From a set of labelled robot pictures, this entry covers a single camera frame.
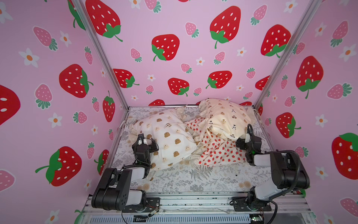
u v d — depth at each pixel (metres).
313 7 0.69
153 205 0.74
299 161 0.49
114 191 0.43
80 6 0.67
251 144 0.73
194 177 0.84
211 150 0.88
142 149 0.70
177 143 0.88
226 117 0.88
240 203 0.74
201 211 0.73
